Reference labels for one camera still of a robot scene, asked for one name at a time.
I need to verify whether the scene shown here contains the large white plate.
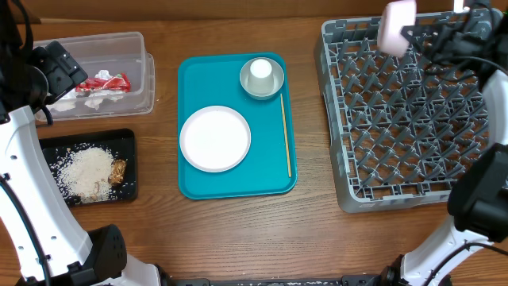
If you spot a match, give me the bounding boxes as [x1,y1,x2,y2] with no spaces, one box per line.
[179,106,252,173]

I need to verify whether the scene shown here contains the grey bowl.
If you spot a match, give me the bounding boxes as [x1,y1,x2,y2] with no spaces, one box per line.
[240,57,285,100]

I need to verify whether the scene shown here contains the brown food scraps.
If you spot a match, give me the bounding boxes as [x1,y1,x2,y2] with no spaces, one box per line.
[90,160,127,200]

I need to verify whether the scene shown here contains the black rectangular tray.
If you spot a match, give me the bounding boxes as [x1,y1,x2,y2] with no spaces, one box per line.
[40,129,137,207]

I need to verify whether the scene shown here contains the white tissue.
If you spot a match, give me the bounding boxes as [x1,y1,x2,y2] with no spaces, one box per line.
[85,70,124,110]
[47,90,79,112]

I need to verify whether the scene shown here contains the red snack wrapper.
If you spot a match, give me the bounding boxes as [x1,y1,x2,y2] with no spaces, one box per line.
[75,73,131,92]

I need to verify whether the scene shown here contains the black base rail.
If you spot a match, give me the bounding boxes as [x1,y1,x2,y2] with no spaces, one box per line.
[170,274,379,286]

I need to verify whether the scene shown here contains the white paper cup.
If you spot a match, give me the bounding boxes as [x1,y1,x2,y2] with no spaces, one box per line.
[247,58,274,95]

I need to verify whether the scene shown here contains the clear plastic bin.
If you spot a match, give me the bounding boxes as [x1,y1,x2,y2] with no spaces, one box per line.
[50,32,156,121]

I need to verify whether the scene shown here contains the wooden chopstick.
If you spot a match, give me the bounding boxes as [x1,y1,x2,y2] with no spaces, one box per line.
[280,93,292,178]

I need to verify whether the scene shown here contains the white rice pile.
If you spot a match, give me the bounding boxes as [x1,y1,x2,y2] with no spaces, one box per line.
[49,145,114,204]

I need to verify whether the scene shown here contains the grey dishwasher rack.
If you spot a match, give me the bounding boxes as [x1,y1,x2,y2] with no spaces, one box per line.
[315,17,507,213]

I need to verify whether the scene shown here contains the small white plate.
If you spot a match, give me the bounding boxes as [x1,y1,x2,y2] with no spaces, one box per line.
[377,0,417,58]

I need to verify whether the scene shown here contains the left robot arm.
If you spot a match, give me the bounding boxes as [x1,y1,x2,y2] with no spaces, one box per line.
[1,1,171,286]

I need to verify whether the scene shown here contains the teal serving tray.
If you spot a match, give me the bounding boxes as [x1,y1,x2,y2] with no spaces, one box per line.
[177,53,298,200]

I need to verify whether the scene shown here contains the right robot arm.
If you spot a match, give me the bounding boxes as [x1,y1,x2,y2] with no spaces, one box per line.
[368,1,507,285]

